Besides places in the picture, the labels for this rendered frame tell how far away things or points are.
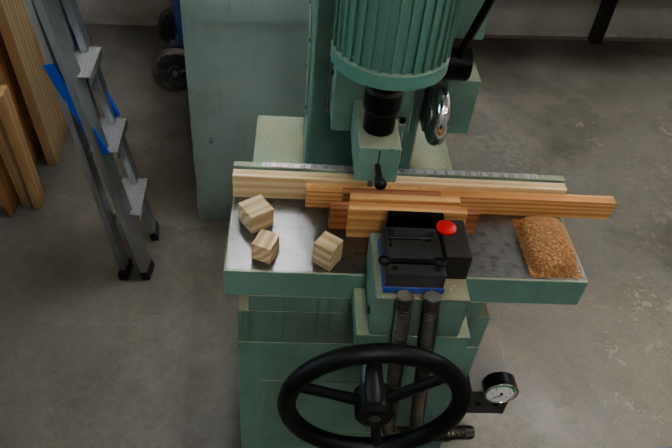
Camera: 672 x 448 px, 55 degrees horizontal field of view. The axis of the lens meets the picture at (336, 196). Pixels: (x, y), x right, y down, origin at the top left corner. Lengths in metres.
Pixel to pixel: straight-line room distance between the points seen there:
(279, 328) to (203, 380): 0.86
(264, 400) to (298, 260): 0.38
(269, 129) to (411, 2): 0.71
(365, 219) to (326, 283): 0.12
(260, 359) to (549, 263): 0.54
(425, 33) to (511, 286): 0.46
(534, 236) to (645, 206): 1.79
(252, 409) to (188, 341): 0.73
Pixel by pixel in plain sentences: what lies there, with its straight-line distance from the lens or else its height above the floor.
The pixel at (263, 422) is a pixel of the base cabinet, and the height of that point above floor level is 0.43.
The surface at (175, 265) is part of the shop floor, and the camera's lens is 2.28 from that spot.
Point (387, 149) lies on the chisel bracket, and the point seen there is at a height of 1.07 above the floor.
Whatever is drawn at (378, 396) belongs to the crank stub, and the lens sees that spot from 0.89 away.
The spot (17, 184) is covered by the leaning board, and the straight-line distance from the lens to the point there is 2.54.
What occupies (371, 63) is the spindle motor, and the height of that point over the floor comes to 1.23.
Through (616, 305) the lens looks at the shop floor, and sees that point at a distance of 2.46.
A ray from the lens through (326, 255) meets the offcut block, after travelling 1.03.
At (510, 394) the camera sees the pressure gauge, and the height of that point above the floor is 0.66.
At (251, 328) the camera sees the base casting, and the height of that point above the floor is 0.75.
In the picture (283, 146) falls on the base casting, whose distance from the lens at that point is 1.45.
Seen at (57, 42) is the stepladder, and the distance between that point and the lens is 1.75.
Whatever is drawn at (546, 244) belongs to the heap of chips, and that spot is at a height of 0.93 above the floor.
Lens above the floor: 1.69
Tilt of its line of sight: 42 degrees down
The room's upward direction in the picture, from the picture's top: 6 degrees clockwise
